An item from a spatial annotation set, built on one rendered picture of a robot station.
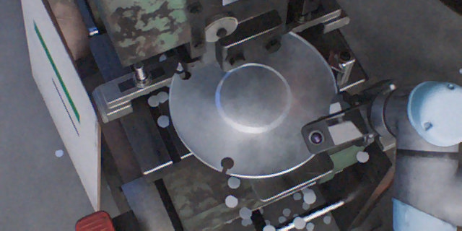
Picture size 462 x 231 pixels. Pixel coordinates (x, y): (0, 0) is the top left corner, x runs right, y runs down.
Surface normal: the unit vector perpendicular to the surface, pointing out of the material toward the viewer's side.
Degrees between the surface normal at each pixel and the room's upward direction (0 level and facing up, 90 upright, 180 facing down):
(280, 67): 0
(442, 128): 25
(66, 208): 0
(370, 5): 0
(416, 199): 36
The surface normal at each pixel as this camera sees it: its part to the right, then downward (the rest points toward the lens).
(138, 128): 0.00, -0.40
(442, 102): 0.18, -0.02
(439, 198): -0.03, -0.03
